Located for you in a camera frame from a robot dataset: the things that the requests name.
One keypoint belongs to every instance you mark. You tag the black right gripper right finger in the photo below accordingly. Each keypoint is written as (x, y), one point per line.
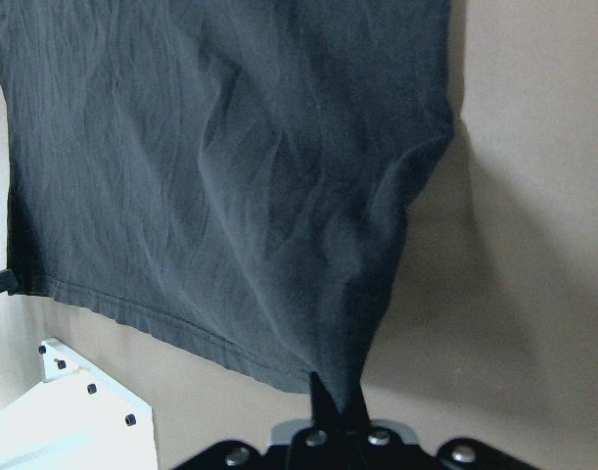
(357, 416)

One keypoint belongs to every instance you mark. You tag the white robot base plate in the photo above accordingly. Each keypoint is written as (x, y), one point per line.
(76, 417)

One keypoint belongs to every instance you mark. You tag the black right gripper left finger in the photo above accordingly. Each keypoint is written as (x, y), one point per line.
(324, 412)

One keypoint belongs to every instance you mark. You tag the black printed t-shirt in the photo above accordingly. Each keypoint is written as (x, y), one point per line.
(231, 177)

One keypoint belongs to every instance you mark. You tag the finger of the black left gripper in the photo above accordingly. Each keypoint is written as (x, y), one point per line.
(8, 282)

